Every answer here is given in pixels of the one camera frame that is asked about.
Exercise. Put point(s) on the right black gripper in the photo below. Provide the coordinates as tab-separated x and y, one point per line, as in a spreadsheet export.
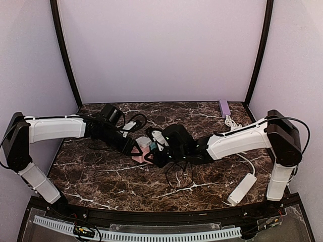
162	153

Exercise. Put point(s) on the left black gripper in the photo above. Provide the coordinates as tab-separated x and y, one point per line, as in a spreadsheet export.
128	147

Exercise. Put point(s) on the teal plug with black cable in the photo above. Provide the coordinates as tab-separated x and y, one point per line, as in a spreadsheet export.
178	175

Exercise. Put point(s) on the pink cube socket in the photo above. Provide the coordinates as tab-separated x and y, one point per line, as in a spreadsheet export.
140	159

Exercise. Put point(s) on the white plug adapter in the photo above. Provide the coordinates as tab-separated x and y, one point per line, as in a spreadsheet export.
144	141

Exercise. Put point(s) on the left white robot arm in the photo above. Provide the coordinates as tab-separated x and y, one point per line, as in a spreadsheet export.
23	132

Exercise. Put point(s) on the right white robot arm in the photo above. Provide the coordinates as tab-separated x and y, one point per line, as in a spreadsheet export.
275	132

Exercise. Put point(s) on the purple power strip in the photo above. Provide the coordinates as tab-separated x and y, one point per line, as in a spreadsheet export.
224	108

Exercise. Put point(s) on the white power strip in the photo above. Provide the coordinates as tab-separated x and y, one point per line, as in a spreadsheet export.
242	189

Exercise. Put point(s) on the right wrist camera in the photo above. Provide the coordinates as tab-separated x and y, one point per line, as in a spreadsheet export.
174	136

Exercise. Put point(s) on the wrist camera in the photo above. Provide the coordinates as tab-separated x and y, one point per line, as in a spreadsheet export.
174	136
116	119

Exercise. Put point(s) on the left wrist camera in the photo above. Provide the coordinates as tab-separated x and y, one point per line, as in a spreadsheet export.
116	119

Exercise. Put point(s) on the white cable duct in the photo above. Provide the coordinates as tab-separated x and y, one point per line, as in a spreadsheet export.
118	232

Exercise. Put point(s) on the left black frame post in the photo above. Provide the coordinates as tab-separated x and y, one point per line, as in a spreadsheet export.
64	53

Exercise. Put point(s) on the black frame post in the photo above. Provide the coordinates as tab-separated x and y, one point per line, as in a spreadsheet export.
261	49
64	53

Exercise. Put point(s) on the right black frame post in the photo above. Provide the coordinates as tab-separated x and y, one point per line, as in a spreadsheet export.
261	49

